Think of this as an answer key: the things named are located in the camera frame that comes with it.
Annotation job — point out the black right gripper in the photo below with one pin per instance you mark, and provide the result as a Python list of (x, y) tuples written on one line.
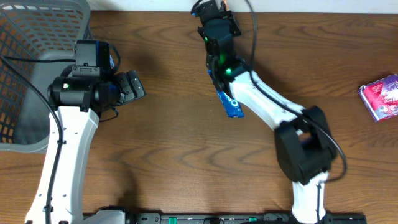
[(216, 79)]

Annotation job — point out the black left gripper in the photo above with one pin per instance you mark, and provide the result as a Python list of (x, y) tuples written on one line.
[(125, 88)]

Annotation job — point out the blue snack bar wrapper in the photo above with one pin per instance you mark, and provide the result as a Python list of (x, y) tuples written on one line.
[(231, 106)]

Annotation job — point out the purple red tissue pack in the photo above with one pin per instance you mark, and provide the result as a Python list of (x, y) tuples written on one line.
[(380, 97)]

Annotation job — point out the orange tissue pocket pack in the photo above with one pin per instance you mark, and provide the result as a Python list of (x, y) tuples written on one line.
[(224, 5)]

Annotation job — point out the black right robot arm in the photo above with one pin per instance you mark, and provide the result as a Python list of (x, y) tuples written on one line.
[(303, 142)]

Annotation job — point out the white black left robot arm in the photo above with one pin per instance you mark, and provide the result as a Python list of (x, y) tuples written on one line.
[(77, 104)]

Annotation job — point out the dark grey plastic basket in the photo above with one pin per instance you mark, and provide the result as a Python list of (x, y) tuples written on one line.
[(40, 37)]

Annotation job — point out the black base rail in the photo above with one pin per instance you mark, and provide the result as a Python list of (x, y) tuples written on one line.
[(248, 218)]

